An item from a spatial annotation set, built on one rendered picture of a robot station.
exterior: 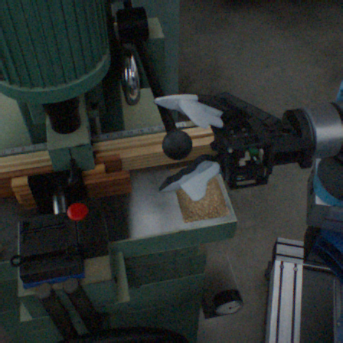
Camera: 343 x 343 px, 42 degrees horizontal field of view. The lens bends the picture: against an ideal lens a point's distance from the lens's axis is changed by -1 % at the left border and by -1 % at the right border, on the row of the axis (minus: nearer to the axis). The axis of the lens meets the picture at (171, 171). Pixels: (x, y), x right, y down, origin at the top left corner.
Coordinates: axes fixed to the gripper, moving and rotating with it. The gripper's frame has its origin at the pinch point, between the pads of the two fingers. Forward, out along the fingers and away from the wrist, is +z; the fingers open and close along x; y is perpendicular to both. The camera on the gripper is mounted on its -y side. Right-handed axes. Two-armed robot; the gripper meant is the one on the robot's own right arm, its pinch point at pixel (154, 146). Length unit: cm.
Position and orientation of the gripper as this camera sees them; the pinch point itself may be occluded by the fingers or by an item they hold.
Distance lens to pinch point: 61.1
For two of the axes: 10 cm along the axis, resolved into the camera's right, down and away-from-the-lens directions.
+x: 0.3, 7.5, 6.6
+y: 2.1, 6.4, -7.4
